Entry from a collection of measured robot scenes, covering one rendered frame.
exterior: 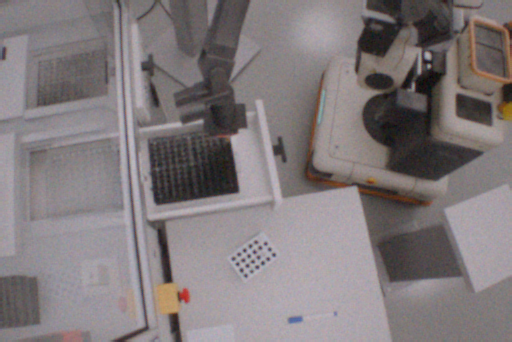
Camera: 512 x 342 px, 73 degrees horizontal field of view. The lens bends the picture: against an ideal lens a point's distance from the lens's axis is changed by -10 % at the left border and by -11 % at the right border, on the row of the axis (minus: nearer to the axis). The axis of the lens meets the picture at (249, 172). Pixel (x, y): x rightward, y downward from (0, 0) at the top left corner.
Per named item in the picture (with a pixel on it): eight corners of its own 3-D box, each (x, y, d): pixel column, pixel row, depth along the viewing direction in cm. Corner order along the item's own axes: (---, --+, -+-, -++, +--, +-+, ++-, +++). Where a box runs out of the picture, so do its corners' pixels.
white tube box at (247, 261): (261, 233, 110) (262, 231, 107) (279, 256, 109) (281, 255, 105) (226, 258, 108) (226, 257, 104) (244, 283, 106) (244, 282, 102)
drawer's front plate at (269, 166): (258, 115, 115) (261, 98, 104) (277, 210, 106) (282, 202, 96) (253, 116, 114) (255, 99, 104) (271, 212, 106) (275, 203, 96)
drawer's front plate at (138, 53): (144, 43, 120) (136, 22, 110) (150, 124, 112) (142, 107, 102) (138, 44, 120) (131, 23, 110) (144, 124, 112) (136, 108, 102)
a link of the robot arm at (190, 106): (225, 67, 73) (216, 51, 79) (167, 85, 72) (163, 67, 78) (237, 118, 81) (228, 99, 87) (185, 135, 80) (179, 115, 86)
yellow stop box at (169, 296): (180, 282, 98) (176, 282, 91) (184, 310, 96) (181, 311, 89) (161, 285, 97) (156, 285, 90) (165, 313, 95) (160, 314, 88)
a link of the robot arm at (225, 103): (237, 98, 78) (229, 76, 80) (205, 108, 78) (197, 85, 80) (239, 114, 85) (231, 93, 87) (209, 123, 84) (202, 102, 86)
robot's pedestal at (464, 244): (414, 220, 191) (508, 179, 119) (435, 274, 183) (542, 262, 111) (363, 239, 187) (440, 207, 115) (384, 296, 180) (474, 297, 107)
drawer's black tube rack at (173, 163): (229, 135, 110) (228, 126, 104) (239, 195, 105) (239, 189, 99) (151, 147, 108) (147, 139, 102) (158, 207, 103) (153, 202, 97)
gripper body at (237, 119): (248, 130, 91) (247, 115, 84) (204, 135, 90) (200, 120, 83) (245, 106, 93) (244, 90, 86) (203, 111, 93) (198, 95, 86)
